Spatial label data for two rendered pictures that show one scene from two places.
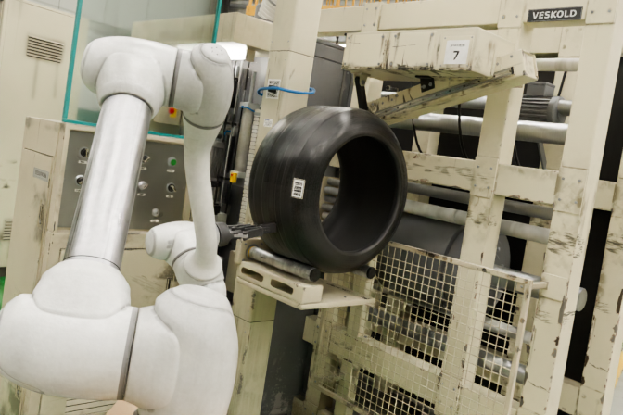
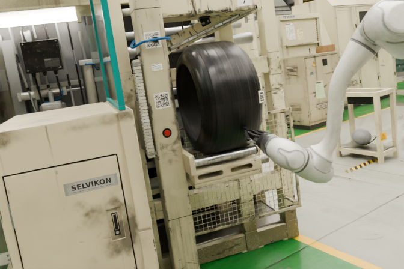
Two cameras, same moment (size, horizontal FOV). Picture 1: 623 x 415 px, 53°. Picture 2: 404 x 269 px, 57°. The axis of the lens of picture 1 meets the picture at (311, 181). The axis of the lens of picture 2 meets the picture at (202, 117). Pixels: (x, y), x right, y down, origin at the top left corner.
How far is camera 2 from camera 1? 223 cm
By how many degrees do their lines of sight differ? 64
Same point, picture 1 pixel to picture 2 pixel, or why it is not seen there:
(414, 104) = (201, 35)
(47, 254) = (154, 251)
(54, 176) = (130, 172)
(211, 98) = not seen: hidden behind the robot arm
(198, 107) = not seen: hidden behind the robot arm
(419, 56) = (219, 3)
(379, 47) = (186, 0)
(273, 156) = (232, 82)
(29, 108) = not seen: outside the picture
